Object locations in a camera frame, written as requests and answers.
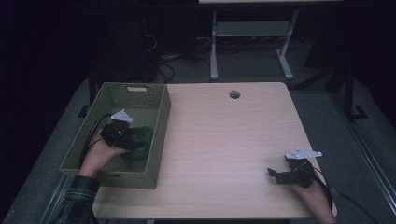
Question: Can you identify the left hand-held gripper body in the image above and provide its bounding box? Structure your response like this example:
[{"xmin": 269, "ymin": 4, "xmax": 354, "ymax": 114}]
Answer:
[{"xmin": 99, "ymin": 109, "xmax": 138, "ymax": 151}]

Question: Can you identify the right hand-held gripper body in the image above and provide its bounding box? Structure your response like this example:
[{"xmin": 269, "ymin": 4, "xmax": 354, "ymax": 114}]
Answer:
[{"xmin": 276, "ymin": 146, "xmax": 323, "ymax": 189}]

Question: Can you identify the dark green garment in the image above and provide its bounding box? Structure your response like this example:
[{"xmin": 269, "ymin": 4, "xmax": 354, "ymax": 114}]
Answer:
[{"xmin": 122, "ymin": 125, "xmax": 155, "ymax": 163}]

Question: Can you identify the green woven basket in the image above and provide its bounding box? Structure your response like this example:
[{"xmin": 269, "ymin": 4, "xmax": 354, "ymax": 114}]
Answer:
[{"xmin": 59, "ymin": 81, "xmax": 172, "ymax": 189}]

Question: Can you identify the person's left hand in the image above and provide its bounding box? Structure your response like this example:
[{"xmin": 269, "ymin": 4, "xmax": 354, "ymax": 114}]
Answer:
[{"xmin": 78, "ymin": 130, "xmax": 129, "ymax": 179}]

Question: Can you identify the person's right hand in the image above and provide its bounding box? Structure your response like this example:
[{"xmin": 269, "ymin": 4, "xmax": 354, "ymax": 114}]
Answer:
[{"xmin": 290, "ymin": 181, "xmax": 338, "ymax": 224}]

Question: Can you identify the black metal stand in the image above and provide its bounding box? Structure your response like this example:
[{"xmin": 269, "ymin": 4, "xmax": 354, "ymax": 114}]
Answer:
[
  {"xmin": 340, "ymin": 63, "xmax": 370, "ymax": 123},
  {"xmin": 77, "ymin": 69, "xmax": 98, "ymax": 119}
]

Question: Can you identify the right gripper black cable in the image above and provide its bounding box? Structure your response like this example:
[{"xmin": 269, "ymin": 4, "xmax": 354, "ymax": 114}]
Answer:
[{"xmin": 311, "ymin": 167, "xmax": 379, "ymax": 224}]

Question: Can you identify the aluminium floor rail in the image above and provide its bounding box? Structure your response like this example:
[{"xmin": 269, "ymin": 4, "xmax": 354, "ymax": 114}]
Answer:
[
  {"xmin": 38, "ymin": 174, "xmax": 74, "ymax": 224},
  {"xmin": 330, "ymin": 91, "xmax": 396, "ymax": 216}
]

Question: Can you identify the bundle of black floor cables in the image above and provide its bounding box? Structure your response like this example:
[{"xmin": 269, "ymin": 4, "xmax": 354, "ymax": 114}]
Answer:
[{"xmin": 141, "ymin": 32, "xmax": 213, "ymax": 84}]

